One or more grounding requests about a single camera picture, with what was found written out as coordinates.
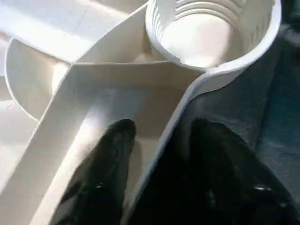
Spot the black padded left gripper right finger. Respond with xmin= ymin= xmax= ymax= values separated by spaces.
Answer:
xmin=129 ymin=117 xmax=300 ymax=225

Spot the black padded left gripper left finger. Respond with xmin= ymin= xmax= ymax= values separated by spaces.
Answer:
xmin=49 ymin=119 xmax=137 ymax=225

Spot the white plastic children's table top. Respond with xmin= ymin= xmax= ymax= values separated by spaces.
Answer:
xmin=0 ymin=0 xmax=283 ymax=225

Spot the black plastic work mat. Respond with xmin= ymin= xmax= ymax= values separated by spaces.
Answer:
xmin=176 ymin=0 xmax=300 ymax=207

